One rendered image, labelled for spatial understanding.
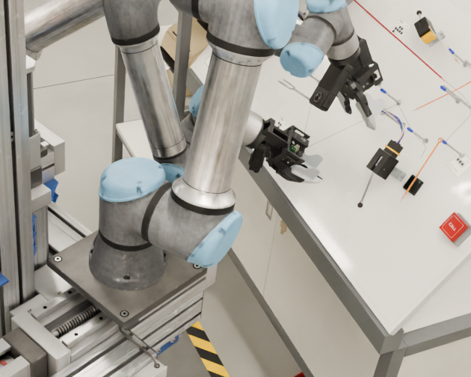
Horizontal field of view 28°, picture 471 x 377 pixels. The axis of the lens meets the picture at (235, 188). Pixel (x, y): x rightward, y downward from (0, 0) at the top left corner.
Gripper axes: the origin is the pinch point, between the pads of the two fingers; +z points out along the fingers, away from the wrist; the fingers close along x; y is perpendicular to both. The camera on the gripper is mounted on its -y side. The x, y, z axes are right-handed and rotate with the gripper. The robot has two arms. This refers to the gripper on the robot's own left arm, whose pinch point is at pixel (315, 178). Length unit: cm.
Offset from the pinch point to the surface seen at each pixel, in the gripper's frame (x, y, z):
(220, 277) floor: 37, -123, 53
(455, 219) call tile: -3.8, 18.9, 26.4
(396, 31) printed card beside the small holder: 52, 5, 12
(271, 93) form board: 46, -35, 3
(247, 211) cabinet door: 26, -62, 21
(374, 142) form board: 22.7, -3.2, 17.6
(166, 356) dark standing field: -4, -118, 37
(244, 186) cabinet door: 31, -59, 16
